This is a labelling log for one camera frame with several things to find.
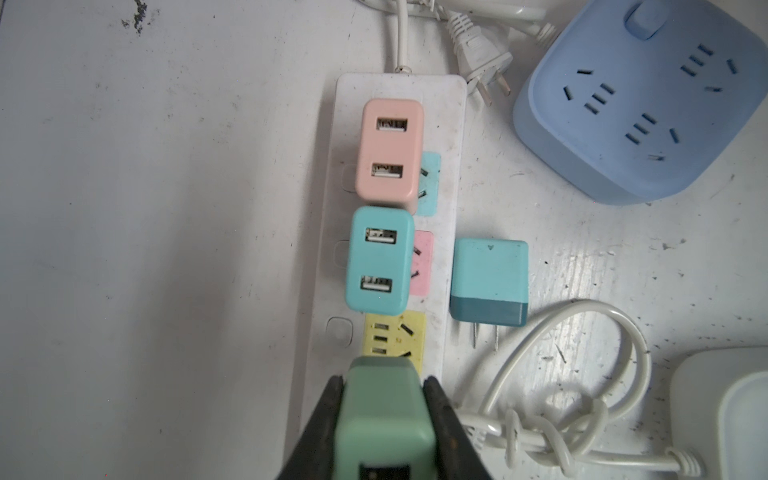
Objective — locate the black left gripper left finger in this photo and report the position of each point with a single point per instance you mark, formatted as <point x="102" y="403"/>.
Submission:
<point x="313" y="455"/>

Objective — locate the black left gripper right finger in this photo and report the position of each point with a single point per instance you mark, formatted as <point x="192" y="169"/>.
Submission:
<point x="456" y="457"/>

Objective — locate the green charger plug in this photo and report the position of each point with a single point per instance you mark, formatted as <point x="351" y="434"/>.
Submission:
<point x="384" y="430"/>

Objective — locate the white multicolour power strip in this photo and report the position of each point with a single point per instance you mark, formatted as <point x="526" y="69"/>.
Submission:
<point x="337" y="334"/>

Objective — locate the teal charger plug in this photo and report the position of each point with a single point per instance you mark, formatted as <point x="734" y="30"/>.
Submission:
<point x="490" y="283"/>
<point x="378" y="272"/>

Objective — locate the pink USB charger plug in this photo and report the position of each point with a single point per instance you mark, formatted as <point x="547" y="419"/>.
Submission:
<point x="390" y="152"/>

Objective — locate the white square socket cube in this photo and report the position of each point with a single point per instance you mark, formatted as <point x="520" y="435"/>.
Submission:
<point x="718" y="405"/>

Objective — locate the blue square socket cube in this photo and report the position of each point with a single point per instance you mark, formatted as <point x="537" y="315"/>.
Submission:
<point x="636" y="99"/>

